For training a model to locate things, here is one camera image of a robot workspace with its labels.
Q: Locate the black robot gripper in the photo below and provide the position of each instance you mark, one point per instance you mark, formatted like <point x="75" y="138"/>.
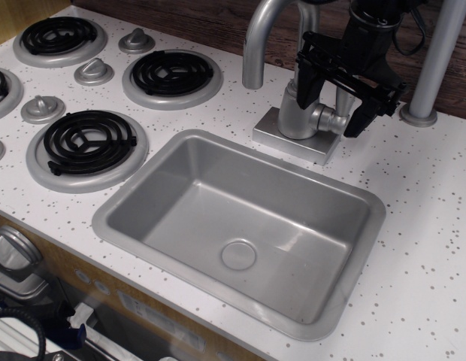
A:
<point x="356" y="62"/>

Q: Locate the silver faucet lever handle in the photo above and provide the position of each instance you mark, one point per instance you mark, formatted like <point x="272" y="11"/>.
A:
<point x="334" y="120"/>

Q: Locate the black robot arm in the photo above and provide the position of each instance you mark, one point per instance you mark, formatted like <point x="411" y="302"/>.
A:
<point x="377" y="12"/>

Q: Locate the grey vertical support pole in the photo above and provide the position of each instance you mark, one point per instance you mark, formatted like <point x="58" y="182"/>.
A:
<point x="420" y="111"/>

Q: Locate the silver toy faucet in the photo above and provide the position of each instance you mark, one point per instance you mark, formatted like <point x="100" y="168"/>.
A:
<point x="289" y="128"/>

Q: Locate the grey plastic sink basin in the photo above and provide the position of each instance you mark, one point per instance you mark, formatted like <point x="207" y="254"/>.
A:
<point x="282" y="244"/>

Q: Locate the back right stove burner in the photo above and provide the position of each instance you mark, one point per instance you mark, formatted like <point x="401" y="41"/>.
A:
<point x="170" y="80"/>

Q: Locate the silver knob top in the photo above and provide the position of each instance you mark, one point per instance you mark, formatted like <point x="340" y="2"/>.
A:
<point x="136" y="42"/>

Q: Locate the silver knob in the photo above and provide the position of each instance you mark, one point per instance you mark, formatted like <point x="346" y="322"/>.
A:
<point x="136" y="42"/>
<point x="43" y="109"/>
<point x="94" y="73"/>

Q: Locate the silver knob middle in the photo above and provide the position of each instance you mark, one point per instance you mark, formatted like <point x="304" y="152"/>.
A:
<point x="94" y="73"/>

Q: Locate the front right stove burner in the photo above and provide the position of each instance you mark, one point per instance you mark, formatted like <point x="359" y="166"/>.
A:
<point x="87" y="151"/>

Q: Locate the back left stove burner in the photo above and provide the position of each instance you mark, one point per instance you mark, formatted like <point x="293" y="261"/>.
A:
<point x="58" y="42"/>

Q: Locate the silver knob lower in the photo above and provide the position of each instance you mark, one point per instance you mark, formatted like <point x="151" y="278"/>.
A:
<point x="43" y="109"/>

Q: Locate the left edge stove burner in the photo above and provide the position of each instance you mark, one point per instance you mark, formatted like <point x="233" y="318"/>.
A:
<point x="11" y="92"/>

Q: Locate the silver oven dial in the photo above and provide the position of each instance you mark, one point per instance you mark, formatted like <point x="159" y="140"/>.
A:
<point x="19" y="257"/>

